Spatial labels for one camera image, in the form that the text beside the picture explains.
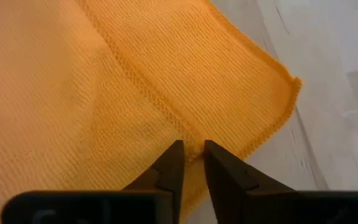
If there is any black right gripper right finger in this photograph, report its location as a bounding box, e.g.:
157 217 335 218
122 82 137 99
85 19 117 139
203 139 298 224

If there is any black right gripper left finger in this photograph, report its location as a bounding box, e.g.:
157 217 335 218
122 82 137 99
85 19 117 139
122 139 185 224

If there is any orange microfiber towel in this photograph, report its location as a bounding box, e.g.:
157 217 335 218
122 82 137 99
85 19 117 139
0 0 303 224

